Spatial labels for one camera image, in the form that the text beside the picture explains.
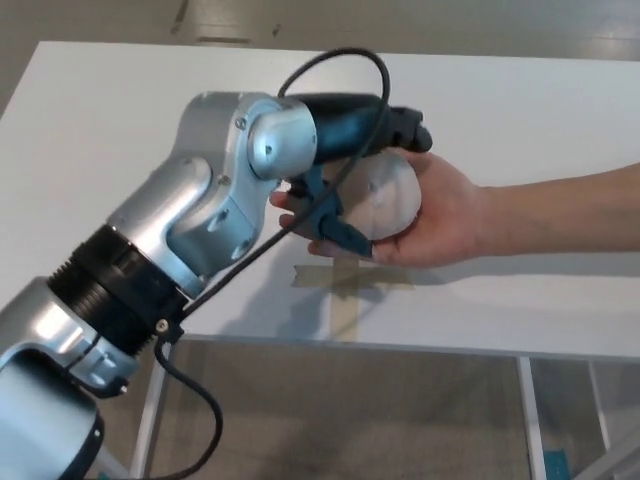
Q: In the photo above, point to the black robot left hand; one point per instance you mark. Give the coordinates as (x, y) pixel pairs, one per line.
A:
(350, 125)

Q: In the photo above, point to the person's bare hand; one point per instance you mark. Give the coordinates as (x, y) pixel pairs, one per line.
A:
(445, 225)

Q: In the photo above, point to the pink dumpling toy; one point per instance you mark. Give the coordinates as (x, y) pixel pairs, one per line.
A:
(395, 200)

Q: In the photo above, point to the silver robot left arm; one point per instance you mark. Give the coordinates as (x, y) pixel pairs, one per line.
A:
(165, 200)

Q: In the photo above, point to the person's bare forearm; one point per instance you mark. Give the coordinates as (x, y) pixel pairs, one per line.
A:
(565, 210)

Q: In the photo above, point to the white table leg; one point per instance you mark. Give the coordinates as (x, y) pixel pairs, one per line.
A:
(599, 410)
(150, 420)
(531, 425)

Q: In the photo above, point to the blue floor tape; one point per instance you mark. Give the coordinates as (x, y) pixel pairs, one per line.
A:
(555, 467)

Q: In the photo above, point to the light blue metal frame bar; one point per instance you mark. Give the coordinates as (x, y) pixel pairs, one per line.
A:
(615, 457)

